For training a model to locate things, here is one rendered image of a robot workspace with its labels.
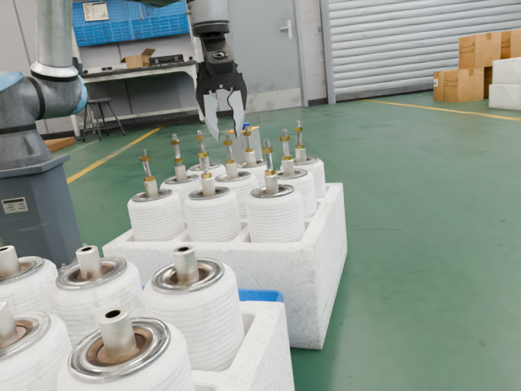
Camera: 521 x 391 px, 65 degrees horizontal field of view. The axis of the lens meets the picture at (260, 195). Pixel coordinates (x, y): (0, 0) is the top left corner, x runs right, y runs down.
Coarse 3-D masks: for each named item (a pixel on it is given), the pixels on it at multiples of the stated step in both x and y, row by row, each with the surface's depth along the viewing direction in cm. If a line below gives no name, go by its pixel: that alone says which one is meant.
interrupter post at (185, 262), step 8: (176, 248) 42; (184, 248) 42; (192, 248) 41; (176, 256) 41; (184, 256) 41; (192, 256) 41; (176, 264) 41; (184, 264) 41; (192, 264) 41; (184, 272) 41; (192, 272) 41; (184, 280) 41
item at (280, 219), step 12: (300, 192) 70; (252, 204) 67; (264, 204) 66; (276, 204) 66; (288, 204) 67; (300, 204) 69; (252, 216) 68; (264, 216) 67; (276, 216) 66; (288, 216) 67; (300, 216) 69; (252, 228) 69; (264, 228) 67; (276, 228) 67; (288, 228) 67; (300, 228) 69; (252, 240) 71; (264, 240) 68; (276, 240) 68; (288, 240) 68
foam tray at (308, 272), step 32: (320, 224) 72; (128, 256) 74; (160, 256) 72; (224, 256) 68; (256, 256) 66; (288, 256) 64; (320, 256) 69; (256, 288) 68; (288, 288) 66; (320, 288) 68; (288, 320) 68; (320, 320) 67
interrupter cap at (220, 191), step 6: (216, 186) 77; (222, 186) 77; (192, 192) 75; (198, 192) 75; (216, 192) 74; (222, 192) 72; (228, 192) 72; (192, 198) 71; (198, 198) 71; (204, 198) 70; (210, 198) 70; (216, 198) 71
